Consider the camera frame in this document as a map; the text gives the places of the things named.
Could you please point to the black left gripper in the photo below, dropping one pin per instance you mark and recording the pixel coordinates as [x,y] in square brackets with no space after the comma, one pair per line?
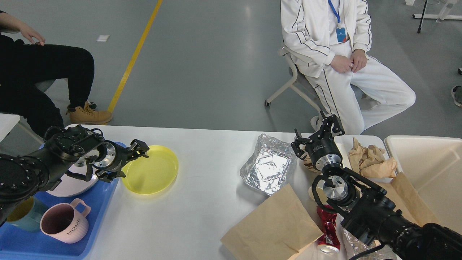
[112,157]

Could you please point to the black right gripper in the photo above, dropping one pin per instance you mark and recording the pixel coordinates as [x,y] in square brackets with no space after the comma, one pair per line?
[324,150]

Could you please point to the yellow plate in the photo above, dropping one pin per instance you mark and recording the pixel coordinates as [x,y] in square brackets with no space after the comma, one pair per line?
[153,174]

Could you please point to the pink ribbed mug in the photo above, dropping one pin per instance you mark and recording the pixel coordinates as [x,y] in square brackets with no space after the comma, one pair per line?
[66,222]

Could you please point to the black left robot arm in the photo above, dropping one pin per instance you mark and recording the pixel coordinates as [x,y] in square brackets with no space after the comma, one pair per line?
[77,152]

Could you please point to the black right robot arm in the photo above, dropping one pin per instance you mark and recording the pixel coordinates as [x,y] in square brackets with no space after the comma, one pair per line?
[367,213]

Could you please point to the aluminium foil tray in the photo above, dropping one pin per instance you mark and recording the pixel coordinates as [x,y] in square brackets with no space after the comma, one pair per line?
[270,166]

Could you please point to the crumpled brown paper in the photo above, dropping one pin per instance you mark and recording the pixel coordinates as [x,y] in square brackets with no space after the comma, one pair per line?
[370,162]

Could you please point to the white office chair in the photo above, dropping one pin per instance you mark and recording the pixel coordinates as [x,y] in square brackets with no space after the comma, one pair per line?
[298,83]

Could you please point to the pink plate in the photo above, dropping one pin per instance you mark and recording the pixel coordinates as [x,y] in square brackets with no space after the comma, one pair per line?
[71,187]

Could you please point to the person in white tracksuit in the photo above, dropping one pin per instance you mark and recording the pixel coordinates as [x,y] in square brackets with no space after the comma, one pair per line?
[329,42]

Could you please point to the brown paper sheet right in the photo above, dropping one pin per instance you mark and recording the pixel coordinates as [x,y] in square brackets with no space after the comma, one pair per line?
[405,196]

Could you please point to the flat brown paper bag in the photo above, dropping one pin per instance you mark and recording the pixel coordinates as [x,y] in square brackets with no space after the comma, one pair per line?
[279,229]

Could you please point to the crushed red soda can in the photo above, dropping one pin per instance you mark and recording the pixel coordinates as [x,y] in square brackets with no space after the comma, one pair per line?
[328,243]

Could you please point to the teal mug yellow inside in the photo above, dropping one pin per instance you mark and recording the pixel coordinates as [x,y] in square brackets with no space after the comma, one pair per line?
[28,215]

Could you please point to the cream plastic bin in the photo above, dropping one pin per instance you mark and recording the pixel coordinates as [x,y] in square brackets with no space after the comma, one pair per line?
[433,165]

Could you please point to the white side table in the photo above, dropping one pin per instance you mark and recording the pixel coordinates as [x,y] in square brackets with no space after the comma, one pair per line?
[7,123]

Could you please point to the blue plastic tray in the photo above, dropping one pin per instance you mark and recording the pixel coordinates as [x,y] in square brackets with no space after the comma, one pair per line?
[17,244]

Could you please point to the person in black trousers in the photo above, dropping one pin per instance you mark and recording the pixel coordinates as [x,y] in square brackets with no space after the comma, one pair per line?
[24,65]

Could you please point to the white stand base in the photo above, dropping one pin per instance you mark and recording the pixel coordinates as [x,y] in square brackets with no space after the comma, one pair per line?
[443,14]

